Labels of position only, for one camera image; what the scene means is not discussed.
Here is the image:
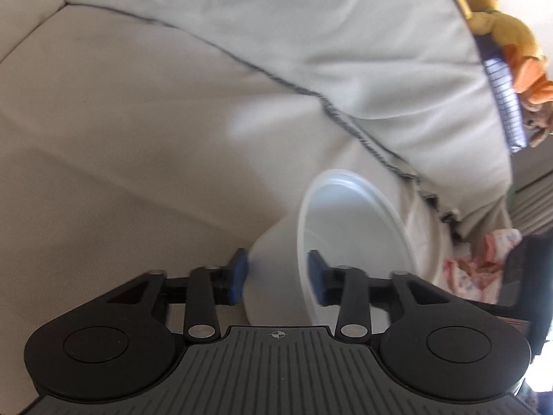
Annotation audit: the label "pink floral baby clothes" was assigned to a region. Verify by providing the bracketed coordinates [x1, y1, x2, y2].
[440, 229, 522, 304]

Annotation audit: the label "beige sofa cover cloth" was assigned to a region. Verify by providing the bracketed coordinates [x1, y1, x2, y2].
[1, 0, 512, 414]

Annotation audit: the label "beige pleated curtain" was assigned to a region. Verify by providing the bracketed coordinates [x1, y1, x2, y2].
[511, 173, 553, 236]

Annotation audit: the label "blue striped cushion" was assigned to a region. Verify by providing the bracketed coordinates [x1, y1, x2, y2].
[434, 0, 529, 155]

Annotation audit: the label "brown spotted plush toy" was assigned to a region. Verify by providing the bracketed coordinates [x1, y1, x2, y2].
[522, 102, 552, 148]

